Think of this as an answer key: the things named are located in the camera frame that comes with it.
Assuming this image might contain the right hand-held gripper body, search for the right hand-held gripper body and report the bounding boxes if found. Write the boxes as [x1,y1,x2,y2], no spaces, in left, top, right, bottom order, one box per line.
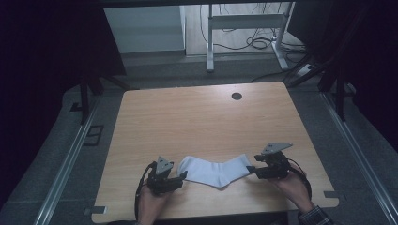
[253,142,294,181]

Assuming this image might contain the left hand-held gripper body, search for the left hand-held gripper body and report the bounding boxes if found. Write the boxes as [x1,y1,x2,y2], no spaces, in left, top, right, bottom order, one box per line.
[145,156,185,196]

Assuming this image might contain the white sock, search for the white sock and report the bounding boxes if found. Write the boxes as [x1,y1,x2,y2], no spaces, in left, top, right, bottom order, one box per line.
[176,153,253,188]

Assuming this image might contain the person's left hand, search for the person's left hand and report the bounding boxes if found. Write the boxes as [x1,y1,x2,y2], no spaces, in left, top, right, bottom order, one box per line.
[137,183,173,221]

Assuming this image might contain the person's right hand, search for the person's right hand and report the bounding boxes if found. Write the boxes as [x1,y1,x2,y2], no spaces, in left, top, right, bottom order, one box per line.
[269,171,314,214]

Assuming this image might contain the black metal stand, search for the black metal stand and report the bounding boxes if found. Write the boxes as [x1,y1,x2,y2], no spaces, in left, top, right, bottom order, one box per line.
[285,52,358,123]
[69,73,139,126]

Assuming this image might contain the white power strip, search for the white power strip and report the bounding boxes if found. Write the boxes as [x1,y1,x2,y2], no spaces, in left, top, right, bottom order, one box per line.
[296,63,314,78]

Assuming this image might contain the dark curtain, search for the dark curtain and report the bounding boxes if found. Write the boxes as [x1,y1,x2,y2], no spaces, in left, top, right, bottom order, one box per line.
[0,0,128,207]
[287,0,398,154]

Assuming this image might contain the white cabinet panel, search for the white cabinet panel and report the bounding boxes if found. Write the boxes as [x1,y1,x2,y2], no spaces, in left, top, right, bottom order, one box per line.
[103,5,186,54]

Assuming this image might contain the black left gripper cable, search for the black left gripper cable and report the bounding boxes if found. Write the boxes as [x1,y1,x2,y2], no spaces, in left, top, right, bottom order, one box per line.
[133,160,158,222]

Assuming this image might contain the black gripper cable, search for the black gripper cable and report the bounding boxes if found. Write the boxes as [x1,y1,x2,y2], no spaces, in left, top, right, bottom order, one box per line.
[133,160,158,222]
[287,157,314,202]

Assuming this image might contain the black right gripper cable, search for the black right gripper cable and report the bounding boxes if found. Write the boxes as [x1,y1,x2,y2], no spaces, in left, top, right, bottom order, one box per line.
[287,157,314,202]

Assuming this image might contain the black floor frame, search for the black floor frame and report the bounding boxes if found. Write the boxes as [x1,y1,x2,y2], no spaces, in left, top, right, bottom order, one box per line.
[83,124,105,147]

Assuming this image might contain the aluminium floor rail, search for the aluminium floor rail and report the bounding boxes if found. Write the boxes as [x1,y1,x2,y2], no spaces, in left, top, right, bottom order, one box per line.
[32,95,102,225]
[320,92,398,224]

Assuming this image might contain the black floor cables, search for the black floor cables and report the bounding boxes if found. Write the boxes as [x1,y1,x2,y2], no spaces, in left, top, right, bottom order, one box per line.
[199,3,309,83]

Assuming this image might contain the white metal desk frame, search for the white metal desk frame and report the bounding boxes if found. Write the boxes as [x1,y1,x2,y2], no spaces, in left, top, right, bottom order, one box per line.
[206,2,296,74]

